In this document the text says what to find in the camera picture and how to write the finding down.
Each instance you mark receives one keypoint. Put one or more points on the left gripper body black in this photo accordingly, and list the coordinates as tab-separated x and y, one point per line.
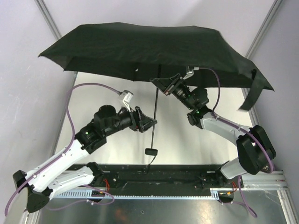
136	119

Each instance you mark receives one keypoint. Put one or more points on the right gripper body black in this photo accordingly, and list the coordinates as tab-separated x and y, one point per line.
170	85

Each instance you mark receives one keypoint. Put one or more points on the black folding umbrella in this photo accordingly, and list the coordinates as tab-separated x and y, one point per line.
141	53

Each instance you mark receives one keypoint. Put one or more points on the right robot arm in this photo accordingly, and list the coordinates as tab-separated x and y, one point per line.
255	150

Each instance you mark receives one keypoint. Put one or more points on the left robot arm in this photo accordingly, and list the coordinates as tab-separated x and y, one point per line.
47	180

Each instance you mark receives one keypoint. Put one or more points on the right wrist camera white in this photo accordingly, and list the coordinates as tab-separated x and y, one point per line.
190	71

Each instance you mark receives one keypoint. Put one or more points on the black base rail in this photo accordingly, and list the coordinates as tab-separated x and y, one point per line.
162	180

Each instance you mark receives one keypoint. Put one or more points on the right aluminium frame post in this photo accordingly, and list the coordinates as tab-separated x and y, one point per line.
269	19

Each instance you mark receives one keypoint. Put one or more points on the aluminium frame post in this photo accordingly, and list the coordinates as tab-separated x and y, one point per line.
45	12
269	19

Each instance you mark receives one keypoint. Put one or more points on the left aluminium frame post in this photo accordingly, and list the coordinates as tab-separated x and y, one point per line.
45	12

